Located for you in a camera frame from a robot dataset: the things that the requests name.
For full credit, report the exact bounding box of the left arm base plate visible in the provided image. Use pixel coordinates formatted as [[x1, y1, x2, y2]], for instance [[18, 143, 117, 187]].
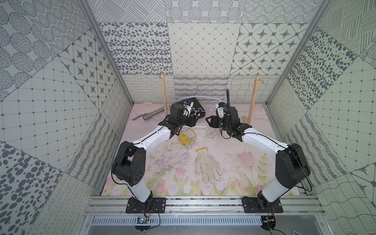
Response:
[[126, 197, 166, 213]]

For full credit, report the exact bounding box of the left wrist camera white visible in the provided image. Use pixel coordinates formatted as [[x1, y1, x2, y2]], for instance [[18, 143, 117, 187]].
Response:
[[183, 99, 194, 111]]

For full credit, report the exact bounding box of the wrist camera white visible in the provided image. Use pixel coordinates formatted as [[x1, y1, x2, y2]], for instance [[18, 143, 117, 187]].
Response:
[[215, 102, 227, 119], [183, 99, 194, 111]]

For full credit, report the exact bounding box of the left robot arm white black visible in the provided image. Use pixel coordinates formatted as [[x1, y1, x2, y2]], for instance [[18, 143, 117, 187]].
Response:
[[111, 98, 206, 204]]

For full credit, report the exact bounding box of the white work glove yellow cuff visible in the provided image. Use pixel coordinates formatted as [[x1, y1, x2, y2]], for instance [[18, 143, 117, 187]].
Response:
[[195, 148, 222, 184]]

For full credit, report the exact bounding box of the black plastic tool case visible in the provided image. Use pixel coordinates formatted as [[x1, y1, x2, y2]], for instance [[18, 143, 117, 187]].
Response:
[[190, 98, 205, 115]]

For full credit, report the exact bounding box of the wooden drying rack frame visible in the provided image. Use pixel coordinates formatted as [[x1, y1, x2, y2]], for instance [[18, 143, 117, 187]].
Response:
[[159, 74, 264, 124]]

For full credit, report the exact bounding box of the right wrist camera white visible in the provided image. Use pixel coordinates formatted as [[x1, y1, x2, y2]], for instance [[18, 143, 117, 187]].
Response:
[[215, 102, 227, 119]]

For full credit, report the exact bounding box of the yellow dotted work glove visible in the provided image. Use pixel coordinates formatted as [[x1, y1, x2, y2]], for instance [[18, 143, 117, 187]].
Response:
[[178, 129, 197, 149]]

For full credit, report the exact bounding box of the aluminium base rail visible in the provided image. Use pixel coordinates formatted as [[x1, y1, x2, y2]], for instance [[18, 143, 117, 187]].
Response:
[[83, 196, 325, 215]]

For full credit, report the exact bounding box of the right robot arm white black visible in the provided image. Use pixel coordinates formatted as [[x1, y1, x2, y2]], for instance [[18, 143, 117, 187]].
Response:
[[206, 105, 311, 211]]

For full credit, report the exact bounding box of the purple clip hanger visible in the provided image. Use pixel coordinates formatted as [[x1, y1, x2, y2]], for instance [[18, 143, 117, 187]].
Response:
[[167, 83, 227, 103]]

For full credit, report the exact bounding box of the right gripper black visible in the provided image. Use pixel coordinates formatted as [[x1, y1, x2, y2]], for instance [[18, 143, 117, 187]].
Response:
[[206, 115, 232, 131]]

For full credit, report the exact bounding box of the perforated cable tray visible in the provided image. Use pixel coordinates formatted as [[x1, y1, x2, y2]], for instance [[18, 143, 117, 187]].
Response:
[[92, 215, 262, 226]]

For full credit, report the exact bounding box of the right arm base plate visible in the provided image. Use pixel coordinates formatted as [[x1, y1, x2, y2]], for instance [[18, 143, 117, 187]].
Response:
[[241, 196, 284, 213]]

